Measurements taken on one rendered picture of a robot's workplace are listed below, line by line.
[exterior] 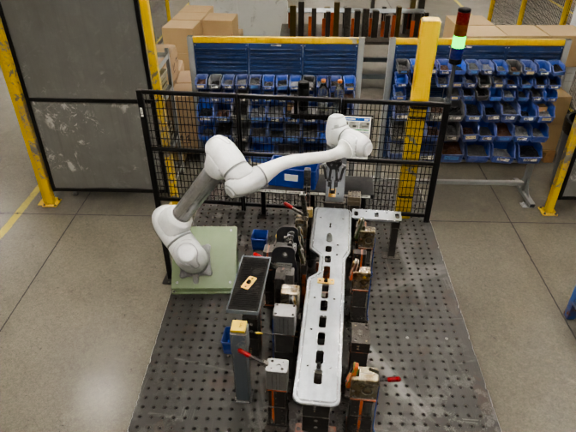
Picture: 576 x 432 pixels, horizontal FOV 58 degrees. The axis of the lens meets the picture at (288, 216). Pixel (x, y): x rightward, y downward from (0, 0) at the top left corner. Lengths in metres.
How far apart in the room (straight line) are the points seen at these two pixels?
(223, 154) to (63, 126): 2.75
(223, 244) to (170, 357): 0.71
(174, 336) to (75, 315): 1.46
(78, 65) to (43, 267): 1.66
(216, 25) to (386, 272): 4.68
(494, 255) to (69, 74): 3.80
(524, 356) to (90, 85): 3.87
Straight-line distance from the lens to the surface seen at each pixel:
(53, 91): 4.89
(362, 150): 2.50
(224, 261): 2.99
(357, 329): 2.35
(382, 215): 3.11
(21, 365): 3.94
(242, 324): 2.18
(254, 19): 9.22
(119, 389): 3.58
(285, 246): 2.51
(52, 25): 4.67
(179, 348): 2.75
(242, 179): 2.39
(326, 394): 2.16
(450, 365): 2.75
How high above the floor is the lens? 2.73
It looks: 34 degrees down
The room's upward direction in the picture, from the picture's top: straight up
